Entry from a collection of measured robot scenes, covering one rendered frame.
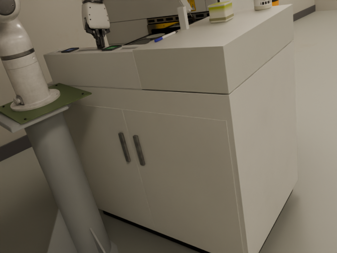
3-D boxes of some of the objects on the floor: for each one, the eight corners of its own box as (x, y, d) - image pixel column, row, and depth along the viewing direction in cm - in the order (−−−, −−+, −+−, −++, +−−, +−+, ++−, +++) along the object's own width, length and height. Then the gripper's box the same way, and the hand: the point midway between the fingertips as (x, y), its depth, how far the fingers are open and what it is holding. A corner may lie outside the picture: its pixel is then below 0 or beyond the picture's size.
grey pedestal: (47, 339, 126) (-53, 162, 92) (11, 279, 158) (-74, 130, 123) (146, 255, 155) (98, 96, 120) (99, 218, 186) (49, 84, 152)
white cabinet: (159, 160, 231) (131, 47, 197) (298, 192, 174) (294, 39, 139) (93, 218, 187) (43, 86, 153) (250, 285, 130) (226, 97, 96)
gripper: (80, -4, 119) (90, 46, 121) (113, -1, 129) (122, 45, 131) (70, 2, 124) (79, 50, 126) (103, 5, 135) (111, 49, 137)
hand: (100, 42), depth 128 cm, fingers closed
